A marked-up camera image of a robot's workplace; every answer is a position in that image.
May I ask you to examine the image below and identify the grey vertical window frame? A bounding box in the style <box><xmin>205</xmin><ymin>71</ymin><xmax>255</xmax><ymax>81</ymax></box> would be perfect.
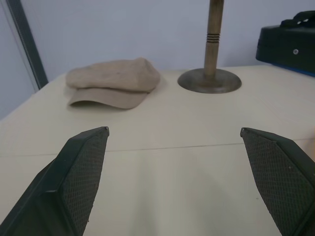
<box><xmin>5</xmin><ymin>0</ymin><xmax>49</xmax><ymax>90</ymax></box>

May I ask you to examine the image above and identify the wooden hat stand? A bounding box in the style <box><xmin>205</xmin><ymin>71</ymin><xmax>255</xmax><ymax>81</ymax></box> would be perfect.
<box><xmin>177</xmin><ymin>0</ymin><xmax>242</xmax><ymax>94</ymax></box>

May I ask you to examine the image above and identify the dark blue case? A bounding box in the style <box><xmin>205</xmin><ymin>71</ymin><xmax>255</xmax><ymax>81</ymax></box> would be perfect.
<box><xmin>255</xmin><ymin>10</ymin><xmax>315</xmax><ymax>78</ymax></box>

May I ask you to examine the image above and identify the beige newsboy cap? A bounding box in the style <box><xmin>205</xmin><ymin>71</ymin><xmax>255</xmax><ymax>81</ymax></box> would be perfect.
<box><xmin>65</xmin><ymin>57</ymin><xmax>161</xmax><ymax>110</ymax></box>

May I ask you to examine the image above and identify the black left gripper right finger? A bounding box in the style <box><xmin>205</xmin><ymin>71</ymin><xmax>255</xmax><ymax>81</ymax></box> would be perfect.
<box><xmin>240</xmin><ymin>127</ymin><xmax>315</xmax><ymax>236</ymax></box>

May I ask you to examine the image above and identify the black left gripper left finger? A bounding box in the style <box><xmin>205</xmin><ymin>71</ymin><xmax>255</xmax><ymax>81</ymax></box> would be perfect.
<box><xmin>0</xmin><ymin>126</ymin><xmax>110</xmax><ymax>236</ymax></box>

